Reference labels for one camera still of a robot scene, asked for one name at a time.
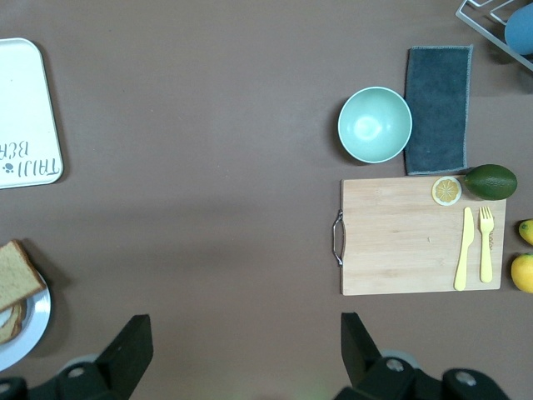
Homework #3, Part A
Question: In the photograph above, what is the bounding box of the plain brown bread slice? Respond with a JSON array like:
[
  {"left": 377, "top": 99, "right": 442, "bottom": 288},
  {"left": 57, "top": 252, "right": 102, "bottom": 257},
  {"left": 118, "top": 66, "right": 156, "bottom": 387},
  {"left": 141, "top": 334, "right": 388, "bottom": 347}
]
[{"left": 0, "top": 238, "right": 47, "bottom": 313}]

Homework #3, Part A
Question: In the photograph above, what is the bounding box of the dark green avocado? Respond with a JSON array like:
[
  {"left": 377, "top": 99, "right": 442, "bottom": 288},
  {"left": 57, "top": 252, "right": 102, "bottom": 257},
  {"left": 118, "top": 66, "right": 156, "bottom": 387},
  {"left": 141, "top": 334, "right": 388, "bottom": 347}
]
[{"left": 463, "top": 163, "right": 519, "bottom": 202}]

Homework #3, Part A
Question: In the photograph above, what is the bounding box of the lemon slice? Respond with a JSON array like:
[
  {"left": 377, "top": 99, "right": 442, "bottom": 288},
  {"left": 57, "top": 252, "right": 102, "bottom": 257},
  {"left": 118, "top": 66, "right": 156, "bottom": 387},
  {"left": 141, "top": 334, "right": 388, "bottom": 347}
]
[{"left": 431, "top": 176, "right": 463, "bottom": 208}]

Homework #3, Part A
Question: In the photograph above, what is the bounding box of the round yellow lemon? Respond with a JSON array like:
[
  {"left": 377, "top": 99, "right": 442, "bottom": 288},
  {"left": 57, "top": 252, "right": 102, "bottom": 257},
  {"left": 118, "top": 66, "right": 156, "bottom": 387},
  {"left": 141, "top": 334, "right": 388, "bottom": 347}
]
[{"left": 511, "top": 252, "right": 533, "bottom": 295}]

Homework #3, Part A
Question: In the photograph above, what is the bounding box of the round pale lavender plate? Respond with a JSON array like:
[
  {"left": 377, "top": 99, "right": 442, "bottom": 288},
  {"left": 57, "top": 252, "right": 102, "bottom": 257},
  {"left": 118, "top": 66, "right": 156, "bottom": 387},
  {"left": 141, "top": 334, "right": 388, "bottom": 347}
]
[{"left": 0, "top": 266, "right": 52, "bottom": 372}]

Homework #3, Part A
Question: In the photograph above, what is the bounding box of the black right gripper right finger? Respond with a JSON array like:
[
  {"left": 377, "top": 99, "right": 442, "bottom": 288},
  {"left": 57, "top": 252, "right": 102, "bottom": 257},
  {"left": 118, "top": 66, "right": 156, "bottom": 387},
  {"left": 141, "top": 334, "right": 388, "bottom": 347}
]
[{"left": 332, "top": 312, "right": 516, "bottom": 400}]

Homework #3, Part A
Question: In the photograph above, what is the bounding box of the yellow plastic fork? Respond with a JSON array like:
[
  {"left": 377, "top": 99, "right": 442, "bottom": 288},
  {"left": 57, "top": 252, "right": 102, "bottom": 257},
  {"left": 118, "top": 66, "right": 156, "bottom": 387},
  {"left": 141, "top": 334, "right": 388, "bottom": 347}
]
[{"left": 478, "top": 206, "right": 496, "bottom": 284}]

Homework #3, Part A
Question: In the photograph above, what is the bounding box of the wooden cutting board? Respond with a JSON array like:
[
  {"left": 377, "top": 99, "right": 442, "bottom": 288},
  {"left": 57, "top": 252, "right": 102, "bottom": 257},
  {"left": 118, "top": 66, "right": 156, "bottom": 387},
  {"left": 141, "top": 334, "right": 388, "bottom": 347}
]
[{"left": 331, "top": 176, "right": 508, "bottom": 297}]

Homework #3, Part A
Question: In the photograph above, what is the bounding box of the toasted bread slice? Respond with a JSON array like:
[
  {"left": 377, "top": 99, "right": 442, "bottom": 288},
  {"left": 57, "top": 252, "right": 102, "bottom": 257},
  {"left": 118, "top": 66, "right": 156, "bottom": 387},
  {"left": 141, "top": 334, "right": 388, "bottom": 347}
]
[{"left": 0, "top": 302, "right": 28, "bottom": 345}]

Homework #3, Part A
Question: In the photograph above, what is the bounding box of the mint green bowl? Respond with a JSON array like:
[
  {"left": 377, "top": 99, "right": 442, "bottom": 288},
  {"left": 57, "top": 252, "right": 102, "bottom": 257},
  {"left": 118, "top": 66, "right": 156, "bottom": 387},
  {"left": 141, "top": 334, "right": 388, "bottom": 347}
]
[{"left": 337, "top": 86, "right": 414, "bottom": 164}]

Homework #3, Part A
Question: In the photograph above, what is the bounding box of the yellow plastic knife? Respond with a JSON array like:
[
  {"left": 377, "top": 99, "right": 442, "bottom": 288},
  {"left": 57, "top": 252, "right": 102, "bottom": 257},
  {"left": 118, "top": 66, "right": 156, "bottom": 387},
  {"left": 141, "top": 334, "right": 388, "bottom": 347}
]
[{"left": 453, "top": 206, "right": 476, "bottom": 292}]

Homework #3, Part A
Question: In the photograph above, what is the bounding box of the blue cup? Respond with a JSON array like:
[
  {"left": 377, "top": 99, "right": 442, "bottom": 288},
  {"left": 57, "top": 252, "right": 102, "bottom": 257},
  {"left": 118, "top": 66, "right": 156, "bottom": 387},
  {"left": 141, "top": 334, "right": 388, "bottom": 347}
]
[{"left": 504, "top": 3, "right": 533, "bottom": 57}]

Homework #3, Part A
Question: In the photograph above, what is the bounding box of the cream tray with bear print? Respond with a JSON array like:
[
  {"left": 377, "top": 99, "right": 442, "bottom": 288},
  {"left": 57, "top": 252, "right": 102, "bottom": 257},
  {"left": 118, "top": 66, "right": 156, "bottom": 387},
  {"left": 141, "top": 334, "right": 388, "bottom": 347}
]
[{"left": 0, "top": 37, "right": 65, "bottom": 191}]

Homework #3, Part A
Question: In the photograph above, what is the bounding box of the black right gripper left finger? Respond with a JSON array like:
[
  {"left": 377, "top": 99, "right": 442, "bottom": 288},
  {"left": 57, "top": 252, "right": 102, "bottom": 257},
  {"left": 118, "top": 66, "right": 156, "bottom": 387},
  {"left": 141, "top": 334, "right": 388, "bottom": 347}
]
[{"left": 24, "top": 314, "right": 154, "bottom": 400}]

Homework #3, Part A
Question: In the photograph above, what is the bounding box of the dark grey cloth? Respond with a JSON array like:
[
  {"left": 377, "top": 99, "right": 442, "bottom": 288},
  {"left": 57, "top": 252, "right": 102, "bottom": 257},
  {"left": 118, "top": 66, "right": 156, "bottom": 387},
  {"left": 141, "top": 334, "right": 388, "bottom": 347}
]
[{"left": 404, "top": 43, "right": 475, "bottom": 177}]

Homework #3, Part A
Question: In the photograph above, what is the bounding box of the grey wire rack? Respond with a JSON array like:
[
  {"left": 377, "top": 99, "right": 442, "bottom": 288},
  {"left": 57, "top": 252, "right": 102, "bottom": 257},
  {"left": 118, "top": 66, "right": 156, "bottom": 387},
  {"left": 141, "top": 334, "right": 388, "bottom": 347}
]
[{"left": 455, "top": 0, "right": 533, "bottom": 74}]

